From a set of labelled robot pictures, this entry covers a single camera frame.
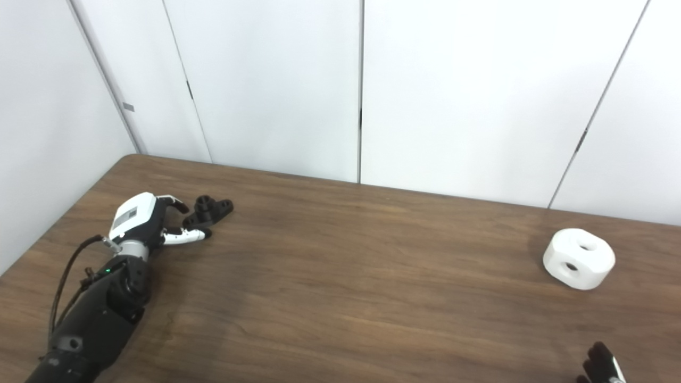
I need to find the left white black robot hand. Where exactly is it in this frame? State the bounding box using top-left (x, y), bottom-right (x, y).
top-left (108, 192), bottom-right (212, 251)

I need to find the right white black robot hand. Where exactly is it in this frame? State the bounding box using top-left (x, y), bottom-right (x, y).
top-left (576, 342), bottom-right (627, 383)

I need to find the black flanged holder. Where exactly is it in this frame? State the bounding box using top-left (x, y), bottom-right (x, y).
top-left (182, 195), bottom-right (234, 229)

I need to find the round white piece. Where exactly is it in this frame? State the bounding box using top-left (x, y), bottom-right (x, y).
top-left (543, 228), bottom-right (616, 291)

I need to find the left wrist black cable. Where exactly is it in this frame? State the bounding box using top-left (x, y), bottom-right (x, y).
top-left (48, 235), bottom-right (118, 344)

